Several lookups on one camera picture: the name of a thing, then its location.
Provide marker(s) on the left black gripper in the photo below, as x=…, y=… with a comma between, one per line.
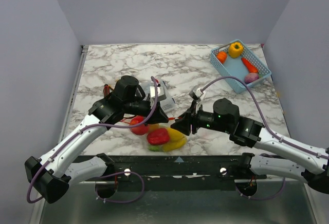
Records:
x=158, y=116

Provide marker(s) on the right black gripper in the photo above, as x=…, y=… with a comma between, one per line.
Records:
x=193, y=120

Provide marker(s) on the yellow toy lemon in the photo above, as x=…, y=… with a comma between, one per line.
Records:
x=174, y=135

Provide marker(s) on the red toy bell pepper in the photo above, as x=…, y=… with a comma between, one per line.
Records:
x=158, y=137

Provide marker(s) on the clear zip top bag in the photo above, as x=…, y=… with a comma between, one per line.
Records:
x=153, y=127

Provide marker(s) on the red toy apple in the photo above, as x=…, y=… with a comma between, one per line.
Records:
x=141, y=129

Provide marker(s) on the yellow toy corn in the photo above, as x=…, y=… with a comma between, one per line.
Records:
x=170, y=146

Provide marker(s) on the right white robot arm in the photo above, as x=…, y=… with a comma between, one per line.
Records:
x=294, y=159

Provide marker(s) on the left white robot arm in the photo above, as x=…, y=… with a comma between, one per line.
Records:
x=53, y=173

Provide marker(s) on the red black utility knife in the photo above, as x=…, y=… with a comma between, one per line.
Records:
x=106, y=90

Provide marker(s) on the orange toy pumpkin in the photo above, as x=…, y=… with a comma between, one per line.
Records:
x=221, y=56

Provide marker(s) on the pink toy onion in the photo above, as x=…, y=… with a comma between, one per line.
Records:
x=251, y=77

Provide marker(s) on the yellow toy bell pepper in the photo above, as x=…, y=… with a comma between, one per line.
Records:
x=235, y=49

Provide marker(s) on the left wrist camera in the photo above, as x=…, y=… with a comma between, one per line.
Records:
x=161, y=94

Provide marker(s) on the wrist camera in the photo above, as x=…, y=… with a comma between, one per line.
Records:
x=161, y=94
x=198, y=97

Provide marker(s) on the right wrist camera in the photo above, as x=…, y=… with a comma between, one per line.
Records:
x=198, y=97

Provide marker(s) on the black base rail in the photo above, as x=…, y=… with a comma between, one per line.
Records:
x=179, y=173

